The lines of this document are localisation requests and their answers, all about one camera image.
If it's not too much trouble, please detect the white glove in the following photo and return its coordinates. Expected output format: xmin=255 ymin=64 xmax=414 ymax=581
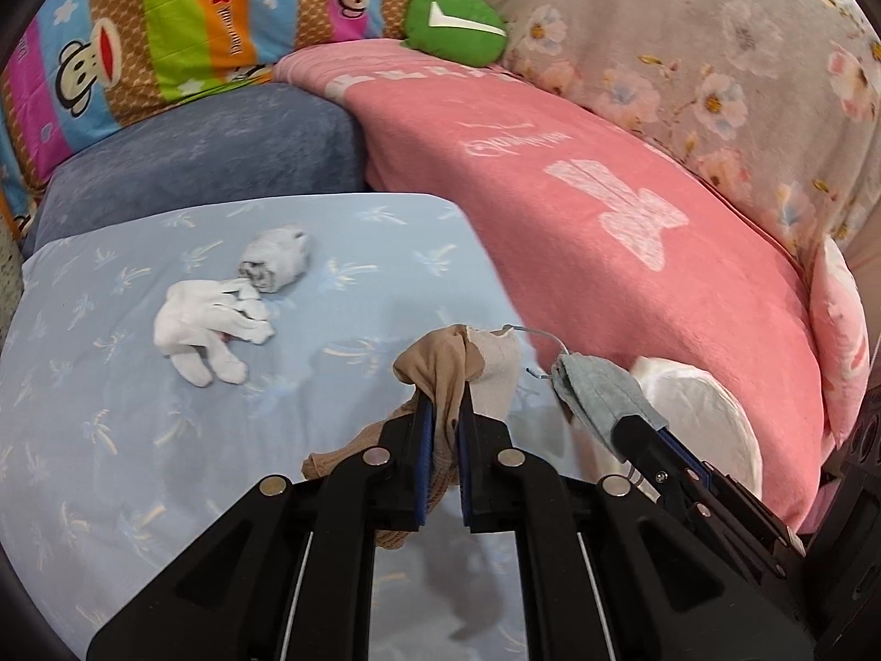
xmin=153 ymin=279 xmax=275 ymax=388

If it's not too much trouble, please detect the grey floral bedsheet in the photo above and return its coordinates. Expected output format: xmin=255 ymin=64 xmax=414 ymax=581
xmin=485 ymin=0 xmax=879 ymax=263

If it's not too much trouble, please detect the beige stocking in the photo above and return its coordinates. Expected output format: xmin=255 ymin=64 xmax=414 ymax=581
xmin=300 ymin=323 xmax=524 ymax=551

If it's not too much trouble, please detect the green checkmark plush cushion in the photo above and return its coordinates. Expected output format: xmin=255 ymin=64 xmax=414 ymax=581
xmin=403 ymin=0 xmax=508 ymax=67

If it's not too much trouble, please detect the grey rolled sock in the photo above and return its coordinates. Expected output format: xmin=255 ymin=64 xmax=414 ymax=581
xmin=237 ymin=224 xmax=311 ymax=294

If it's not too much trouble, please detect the light blue palm-print sheet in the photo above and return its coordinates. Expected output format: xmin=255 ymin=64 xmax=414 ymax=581
xmin=2 ymin=193 xmax=518 ymax=655

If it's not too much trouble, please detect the pink fleece blanket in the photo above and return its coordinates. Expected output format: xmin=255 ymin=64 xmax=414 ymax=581
xmin=273 ymin=39 xmax=832 ymax=527

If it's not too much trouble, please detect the pink white pillow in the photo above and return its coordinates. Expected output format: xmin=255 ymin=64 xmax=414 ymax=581
xmin=809 ymin=236 xmax=871 ymax=448

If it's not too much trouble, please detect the blue-grey velvet cushion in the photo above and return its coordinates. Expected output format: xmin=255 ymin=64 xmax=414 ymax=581
xmin=21 ymin=82 xmax=367 ymax=257

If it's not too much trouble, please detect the white plastic trash bag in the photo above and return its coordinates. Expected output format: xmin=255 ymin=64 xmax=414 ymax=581
xmin=570 ymin=355 xmax=763 ymax=499

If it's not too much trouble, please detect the grey-blue face mask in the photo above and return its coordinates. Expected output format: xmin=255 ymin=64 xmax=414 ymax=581
xmin=550 ymin=352 xmax=669 ymax=461

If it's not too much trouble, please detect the colourful monkey striped quilt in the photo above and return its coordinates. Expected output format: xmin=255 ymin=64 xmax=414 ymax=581
xmin=2 ymin=0 xmax=411 ymax=234

